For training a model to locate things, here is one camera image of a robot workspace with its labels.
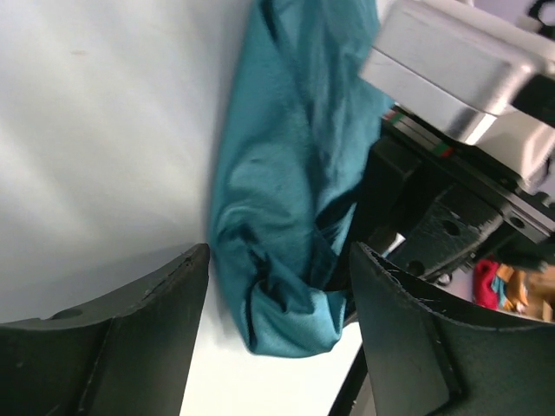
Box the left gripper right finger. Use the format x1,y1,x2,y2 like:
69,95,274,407
349,243,554,415

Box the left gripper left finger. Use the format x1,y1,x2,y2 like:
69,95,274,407
1,244,210,415

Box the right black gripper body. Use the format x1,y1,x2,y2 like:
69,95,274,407
347,112,554,283

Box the teal satin napkin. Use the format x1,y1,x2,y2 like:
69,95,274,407
209,1,393,358

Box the red cloth in background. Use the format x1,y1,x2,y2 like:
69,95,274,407
473,259,499,310

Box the cardboard boxes in background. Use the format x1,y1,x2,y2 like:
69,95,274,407
493,264,554,323

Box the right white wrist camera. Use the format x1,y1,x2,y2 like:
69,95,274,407
359,1,554,188

